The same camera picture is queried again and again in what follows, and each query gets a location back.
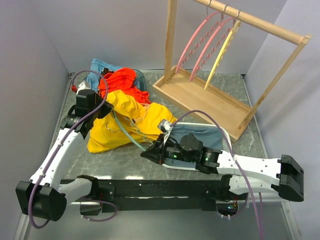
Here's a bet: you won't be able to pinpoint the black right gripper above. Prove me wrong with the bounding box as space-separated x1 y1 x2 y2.
140 132 196 164

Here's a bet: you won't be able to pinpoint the green hanger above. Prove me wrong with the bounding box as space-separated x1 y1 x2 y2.
106 110 153 152

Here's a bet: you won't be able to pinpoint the yellow shorts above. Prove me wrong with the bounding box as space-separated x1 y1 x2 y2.
87 90 177 153

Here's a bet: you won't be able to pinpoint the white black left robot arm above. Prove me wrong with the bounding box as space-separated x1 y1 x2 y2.
15 89 114 222

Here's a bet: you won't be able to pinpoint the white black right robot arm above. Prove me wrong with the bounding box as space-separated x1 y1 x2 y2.
140 133 304 202

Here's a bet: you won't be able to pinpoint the light blue shorts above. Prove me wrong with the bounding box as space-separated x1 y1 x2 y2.
83 58 121 91

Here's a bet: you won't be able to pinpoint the orange shorts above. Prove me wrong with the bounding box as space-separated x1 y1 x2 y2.
98 67 151 104

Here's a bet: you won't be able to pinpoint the wooden hanger rack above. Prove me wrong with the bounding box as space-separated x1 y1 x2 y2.
153 0 312 142

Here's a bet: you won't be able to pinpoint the pink hanger inner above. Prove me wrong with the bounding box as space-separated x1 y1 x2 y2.
179 11 236 82

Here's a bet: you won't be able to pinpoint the pink hanger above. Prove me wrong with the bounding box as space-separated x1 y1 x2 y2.
179 11 236 82
174 4 219 74

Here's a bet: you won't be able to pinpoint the pink hanger outer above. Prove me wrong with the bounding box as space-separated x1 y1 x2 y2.
174 4 219 74

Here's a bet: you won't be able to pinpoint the yellow hanger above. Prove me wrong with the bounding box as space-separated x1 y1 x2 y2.
204 20 241 90

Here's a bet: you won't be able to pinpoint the teal plastic basket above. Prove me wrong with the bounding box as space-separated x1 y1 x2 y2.
133 69 148 91

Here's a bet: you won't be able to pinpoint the grey-blue cloth in basket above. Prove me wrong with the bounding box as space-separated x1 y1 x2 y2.
164 124 223 169

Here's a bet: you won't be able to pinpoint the white perforated plastic basket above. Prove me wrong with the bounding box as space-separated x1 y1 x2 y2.
163 122 231 172

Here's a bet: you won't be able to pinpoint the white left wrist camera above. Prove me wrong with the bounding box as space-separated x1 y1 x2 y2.
71 80 92 95

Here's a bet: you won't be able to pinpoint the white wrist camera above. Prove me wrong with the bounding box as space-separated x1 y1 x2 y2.
157 119 172 134
71 80 92 95

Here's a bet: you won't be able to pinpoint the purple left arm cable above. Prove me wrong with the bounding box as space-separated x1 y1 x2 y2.
27 70 109 230

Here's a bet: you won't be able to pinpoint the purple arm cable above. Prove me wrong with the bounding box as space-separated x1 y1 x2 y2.
169 110 265 240
27 70 109 230

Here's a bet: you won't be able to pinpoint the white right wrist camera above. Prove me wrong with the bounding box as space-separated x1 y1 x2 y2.
157 119 172 134

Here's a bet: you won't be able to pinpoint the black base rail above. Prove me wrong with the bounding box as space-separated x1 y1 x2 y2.
79 177 247 211

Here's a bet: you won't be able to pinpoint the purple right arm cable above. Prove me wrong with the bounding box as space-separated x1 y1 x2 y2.
169 110 265 240

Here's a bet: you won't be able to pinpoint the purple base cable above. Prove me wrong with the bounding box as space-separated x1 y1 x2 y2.
79 198 118 223

